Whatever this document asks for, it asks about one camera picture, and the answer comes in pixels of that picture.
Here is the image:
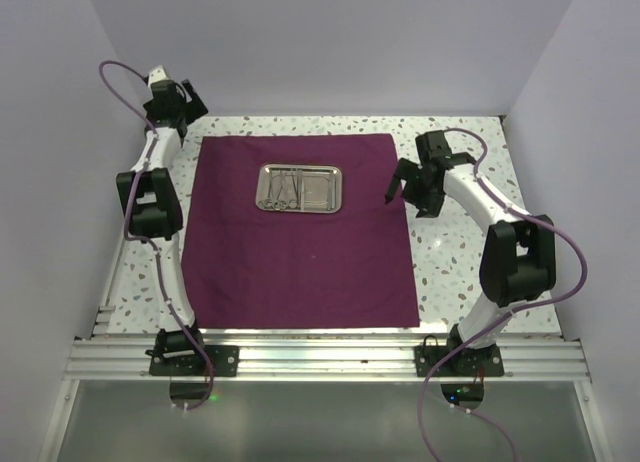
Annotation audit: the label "steel instrument tray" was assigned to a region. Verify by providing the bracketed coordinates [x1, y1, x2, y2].
[255, 164, 343, 215]

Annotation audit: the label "steel scissors in tray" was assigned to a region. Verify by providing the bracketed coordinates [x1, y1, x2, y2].
[261, 169, 297, 211]

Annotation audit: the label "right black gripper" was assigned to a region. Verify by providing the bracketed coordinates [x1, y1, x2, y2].
[386, 157, 445, 219]

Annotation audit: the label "aluminium front rail frame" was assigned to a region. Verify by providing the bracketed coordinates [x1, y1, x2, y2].
[63, 332, 591, 382]

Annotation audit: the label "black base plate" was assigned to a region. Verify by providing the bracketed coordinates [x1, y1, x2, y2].
[413, 335, 505, 378]
[145, 345, 240, 377]

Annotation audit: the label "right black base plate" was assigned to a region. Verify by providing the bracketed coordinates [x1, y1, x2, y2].
[413, 335, 505, 378]

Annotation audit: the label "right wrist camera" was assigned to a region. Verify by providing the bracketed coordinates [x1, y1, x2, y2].
[415, 130, 452, 165]

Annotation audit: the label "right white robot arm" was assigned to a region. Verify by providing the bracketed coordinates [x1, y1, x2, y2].
[385, 153, 556, 375]

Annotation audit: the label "aluminium left side rail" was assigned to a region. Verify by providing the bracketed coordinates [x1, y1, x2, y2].
[90, 112, 162, 338]

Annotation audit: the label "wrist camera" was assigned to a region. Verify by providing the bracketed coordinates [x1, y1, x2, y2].
[146, 65, 171, 87]
[415, 130, 452, 165]

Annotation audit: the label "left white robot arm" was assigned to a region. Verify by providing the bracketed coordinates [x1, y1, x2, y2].
[116, 68, 208, 375]

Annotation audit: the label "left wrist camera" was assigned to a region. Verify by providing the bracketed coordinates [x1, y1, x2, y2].
[146, 65, 171, 87]

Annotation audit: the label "steel forceps in tray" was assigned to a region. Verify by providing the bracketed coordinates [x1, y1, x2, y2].
[291, 169, 304, 210]

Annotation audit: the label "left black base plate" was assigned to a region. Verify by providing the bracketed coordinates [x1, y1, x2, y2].
[145, 345, 240, 377]

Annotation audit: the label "purple cloth wrap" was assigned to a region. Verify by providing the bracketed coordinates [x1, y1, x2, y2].
[181, 134, 419, 329]

